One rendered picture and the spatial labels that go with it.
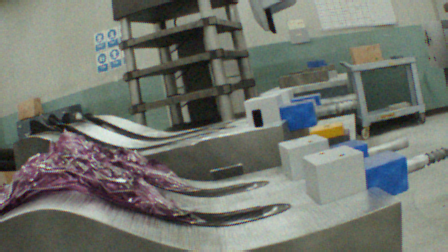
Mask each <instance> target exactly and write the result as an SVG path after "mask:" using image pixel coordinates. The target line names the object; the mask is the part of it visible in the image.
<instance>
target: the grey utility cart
mask: <svg viewBox="0 0 448 252"><path fill-rule="evenodd" d="M415 58H416V57H415V56H412V57H406V58H402V59H400V58H399V59H396V60H395V59H392V60H385V61H380V62H374V63H371V62H370V63H367V64H360V65H352V66H351V65H349V64H347V63H345V62H342V61H340V62H339V64H341V65H342V66H344V67H346V68H347V71H349V73H350V78H351V82H352V87H353V92H354V94H356V97H357V105H358V106H357V112H358V114H357V115H356V116H357V119H358V123H359V124H361V125H360V126H358V128H357V134H358V135H359V136H361V138H363V139H367V138H368V136H369V126H370V125H371V124H372V123H377V122H380V121H384V120H387V119H390V118H397V117H400V116H404V115H406V116H407V115H410V114H413V113H414V114H413V120H414V121H418V120H419V122H420V124H424V123H425V122H426V116H424V115H425V106H424V103H423V98H422V93H421V89H420V83H419V77H418V71H417V67H416V59H415ZM409 65H410V66H409ZM399 66H404V67H405V71H406V76H407V80H408V85H409V93H410V98H411V102H410V103H409V104H410V107H408V108H404V109H398V110H395V111H391V112H389V108H385V109H381V110H375V111H371V112H368V111H367V107H366V102H365V97H364V92H363V87H362V82H361V77H360V73H365V72H368V71H370V72H371V71H375V70H377V71H378V70H381V69H387V68H390V69H391V68H394V67H396V68H397V67H399ZM410 67H411V70H410ZM411 71H412V75H413V79H412V75H411ZM413 80H414V83H413ZM414 87H415V88H414ZM415 94H416V95H415ZM416 98H417V101H416ZM418 113H419V114H418Z"/></svg>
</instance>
